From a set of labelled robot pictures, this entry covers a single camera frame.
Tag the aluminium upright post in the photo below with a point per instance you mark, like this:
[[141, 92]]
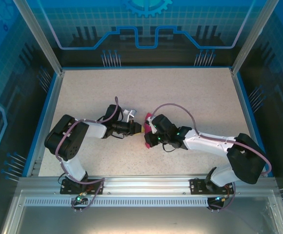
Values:
[[41, 39], [251, 36]]

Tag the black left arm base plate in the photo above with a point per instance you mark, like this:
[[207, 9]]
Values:
[[67, 189]]

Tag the aluminium crossbeam rail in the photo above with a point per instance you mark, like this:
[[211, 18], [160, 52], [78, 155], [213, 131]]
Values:
[[146, 184]]

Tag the aluminium and blue side rail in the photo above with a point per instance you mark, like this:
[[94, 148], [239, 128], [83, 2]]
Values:
[[251, 122], [46, 122]]

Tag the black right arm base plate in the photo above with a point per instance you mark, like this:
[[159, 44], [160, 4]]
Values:
[[195, 187]]

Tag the small green-lit connector board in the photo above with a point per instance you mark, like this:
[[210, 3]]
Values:
[[79, 198], [220, 198]]

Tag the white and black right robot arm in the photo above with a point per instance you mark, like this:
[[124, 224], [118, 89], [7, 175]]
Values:
[[209, 143]]

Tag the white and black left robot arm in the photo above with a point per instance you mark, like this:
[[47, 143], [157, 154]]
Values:
[[63, 141]]

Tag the pink cloth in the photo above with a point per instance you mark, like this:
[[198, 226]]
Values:
[[147, 115]]

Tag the grey metal tray panel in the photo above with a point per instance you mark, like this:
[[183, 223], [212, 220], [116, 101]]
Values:
[[141, 221]]

